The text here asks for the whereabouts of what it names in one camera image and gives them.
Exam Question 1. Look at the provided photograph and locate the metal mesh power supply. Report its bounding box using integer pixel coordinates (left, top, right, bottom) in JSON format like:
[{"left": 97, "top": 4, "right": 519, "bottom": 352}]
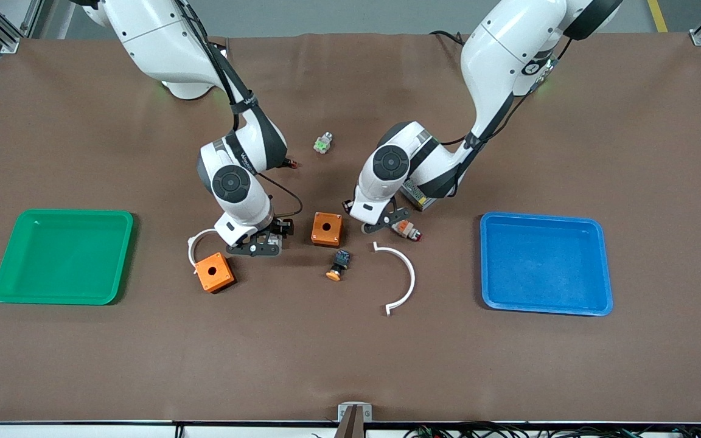
[{"left": 400, "top": 178, "right": 442, "bottom": 212}]

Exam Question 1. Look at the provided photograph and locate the blue plastic tray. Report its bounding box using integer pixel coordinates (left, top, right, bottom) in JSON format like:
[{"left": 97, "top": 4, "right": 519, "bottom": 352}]
[{"left": 480, "top": 212, "right": 614, "bottom": 316}]

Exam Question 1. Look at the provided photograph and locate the green plastic tray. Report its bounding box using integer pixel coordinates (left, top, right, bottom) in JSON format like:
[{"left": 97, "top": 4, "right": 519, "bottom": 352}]
[{"left": 0, "top": 209, "right": 134, "bottom": 305}]

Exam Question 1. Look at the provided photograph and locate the small white plastic arc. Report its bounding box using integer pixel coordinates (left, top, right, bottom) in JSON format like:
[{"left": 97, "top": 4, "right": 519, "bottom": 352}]
[{"left": 187, "top": 229, "right": 218, "bottom": 274}]

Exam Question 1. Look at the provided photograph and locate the white table edge rail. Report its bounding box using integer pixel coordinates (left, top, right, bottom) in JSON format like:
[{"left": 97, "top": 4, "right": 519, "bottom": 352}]
[{"left": 0, "top": 422, "right": 701, "bottom": 438}]

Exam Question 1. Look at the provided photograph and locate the black button with orange cap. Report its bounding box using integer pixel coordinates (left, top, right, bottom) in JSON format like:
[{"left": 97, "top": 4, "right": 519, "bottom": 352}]
[{"left": 326, "top": 249, "right": 352, "bottom": 282}]

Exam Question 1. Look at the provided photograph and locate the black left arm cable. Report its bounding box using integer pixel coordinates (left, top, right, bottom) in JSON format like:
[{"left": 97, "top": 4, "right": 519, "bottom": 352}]
[{"left": 442, "top": 36, "right": 570, "bottom": 196}]

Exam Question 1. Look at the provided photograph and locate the grey metal bracket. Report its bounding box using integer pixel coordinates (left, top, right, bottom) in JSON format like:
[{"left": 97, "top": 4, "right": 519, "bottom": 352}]
[{"left": 337, "top": 402, "right": 373, "bottom": 423}]

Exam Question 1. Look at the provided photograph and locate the orange push button enclosure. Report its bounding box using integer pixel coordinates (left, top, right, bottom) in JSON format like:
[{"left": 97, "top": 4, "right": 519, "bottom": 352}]
[
  {"left": 195, "top": 252, "right": 236, "bottom": 294},
  {"left": 311, "top": 212, "right": 344, "bottom": 248}
]

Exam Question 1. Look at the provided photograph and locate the black base cable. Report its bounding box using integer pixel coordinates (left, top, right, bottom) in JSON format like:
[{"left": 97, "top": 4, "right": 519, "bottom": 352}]
[{"left": 430, "top": 30, "right": 468, "bottom": 47}]

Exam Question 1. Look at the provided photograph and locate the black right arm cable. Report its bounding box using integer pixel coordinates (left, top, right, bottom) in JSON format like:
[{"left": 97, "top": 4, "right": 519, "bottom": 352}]
[{"left": 168, "top": 0, "right": 304, "bottom": 220}]

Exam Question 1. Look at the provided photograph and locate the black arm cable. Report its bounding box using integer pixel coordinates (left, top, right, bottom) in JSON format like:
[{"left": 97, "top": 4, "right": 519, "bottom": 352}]
[
  {"left": 168, "top": 0, "right": 304, "bottom": 220},
  {"left": 442, "top": 36, "right": 570, "bottom": 196}
]

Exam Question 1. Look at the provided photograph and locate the large white plastic arc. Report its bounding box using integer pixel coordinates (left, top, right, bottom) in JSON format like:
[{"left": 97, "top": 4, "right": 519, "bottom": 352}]
[{"left": 373, "top": 242, "right": 416, "bottom": 317}]

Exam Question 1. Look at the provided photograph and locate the orange white red indicator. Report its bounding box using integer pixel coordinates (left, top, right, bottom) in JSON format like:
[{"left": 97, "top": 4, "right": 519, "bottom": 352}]
[{"left": 391, "top": 220, "right": 423, "bottom": 242}]

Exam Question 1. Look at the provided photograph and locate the black cable bundle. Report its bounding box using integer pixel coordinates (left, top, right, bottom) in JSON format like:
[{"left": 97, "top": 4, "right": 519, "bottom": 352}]
[{"left": 402, "top": 422, "right": 701, "bottom": 438}]

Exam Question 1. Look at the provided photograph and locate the brown table mat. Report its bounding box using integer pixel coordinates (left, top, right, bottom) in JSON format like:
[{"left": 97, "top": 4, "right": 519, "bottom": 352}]
[{"left": 0, "top": 32, "right": 701, "bottom": 425}]

